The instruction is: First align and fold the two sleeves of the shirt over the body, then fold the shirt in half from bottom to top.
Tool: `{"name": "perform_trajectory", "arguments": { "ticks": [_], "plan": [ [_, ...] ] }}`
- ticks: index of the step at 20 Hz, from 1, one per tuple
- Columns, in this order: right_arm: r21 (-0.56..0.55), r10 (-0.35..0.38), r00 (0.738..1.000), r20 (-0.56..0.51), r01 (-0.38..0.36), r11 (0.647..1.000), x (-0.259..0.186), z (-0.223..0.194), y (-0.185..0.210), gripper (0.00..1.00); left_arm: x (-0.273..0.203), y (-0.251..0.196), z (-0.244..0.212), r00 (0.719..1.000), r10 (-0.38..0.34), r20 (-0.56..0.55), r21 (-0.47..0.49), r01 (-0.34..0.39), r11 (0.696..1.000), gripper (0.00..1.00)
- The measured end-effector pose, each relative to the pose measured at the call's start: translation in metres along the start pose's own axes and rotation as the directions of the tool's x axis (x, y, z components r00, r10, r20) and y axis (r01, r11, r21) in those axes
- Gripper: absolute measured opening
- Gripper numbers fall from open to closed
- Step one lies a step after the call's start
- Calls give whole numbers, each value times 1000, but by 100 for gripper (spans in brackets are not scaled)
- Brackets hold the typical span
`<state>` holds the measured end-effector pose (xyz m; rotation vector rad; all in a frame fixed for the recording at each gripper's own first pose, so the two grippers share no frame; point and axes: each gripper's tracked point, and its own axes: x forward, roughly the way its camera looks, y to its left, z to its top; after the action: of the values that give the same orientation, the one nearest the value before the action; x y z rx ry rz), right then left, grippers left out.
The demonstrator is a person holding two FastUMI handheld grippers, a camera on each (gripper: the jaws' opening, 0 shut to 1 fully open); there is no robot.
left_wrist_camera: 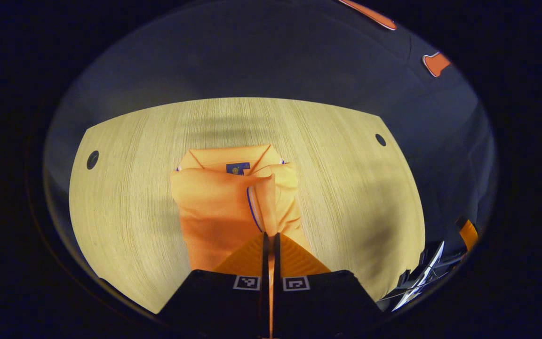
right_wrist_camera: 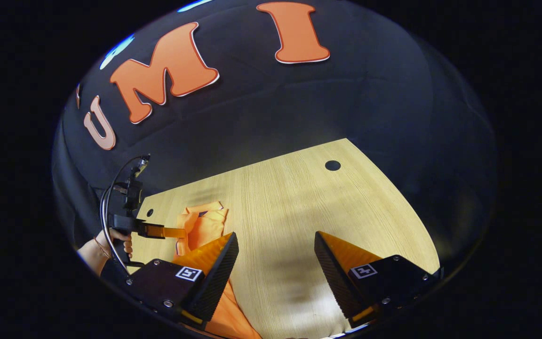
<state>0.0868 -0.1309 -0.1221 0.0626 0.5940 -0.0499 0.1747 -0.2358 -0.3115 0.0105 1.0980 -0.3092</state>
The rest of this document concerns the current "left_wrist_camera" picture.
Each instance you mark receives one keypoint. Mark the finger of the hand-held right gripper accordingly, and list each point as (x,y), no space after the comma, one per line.
(469,234)

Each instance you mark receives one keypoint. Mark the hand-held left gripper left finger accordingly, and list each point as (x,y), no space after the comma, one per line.
(214,306)

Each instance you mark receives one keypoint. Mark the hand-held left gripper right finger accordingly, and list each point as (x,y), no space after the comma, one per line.
(327,306)

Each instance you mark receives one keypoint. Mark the orange T-shirt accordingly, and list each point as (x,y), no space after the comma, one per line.
(214,212)

